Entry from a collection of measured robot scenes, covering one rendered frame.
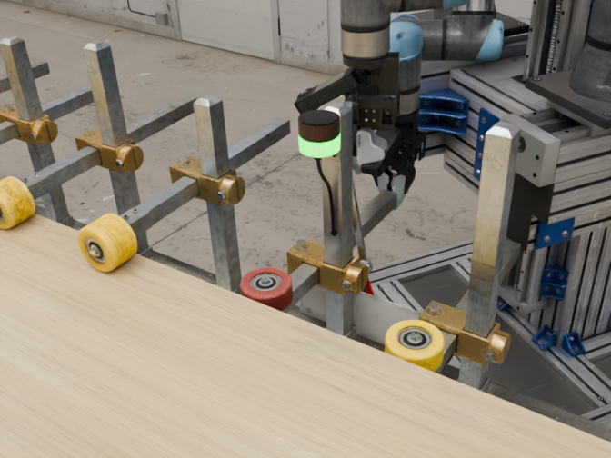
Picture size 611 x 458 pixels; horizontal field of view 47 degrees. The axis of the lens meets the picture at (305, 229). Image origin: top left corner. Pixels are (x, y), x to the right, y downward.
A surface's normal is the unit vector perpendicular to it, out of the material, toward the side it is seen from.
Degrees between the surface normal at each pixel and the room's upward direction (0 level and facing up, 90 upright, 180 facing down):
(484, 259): 90
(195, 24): 90
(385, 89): 90
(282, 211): 0
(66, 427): 0
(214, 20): 91
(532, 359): 0
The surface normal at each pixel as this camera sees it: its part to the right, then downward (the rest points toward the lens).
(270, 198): -0.04, -0.84
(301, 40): -0.61, 0.45
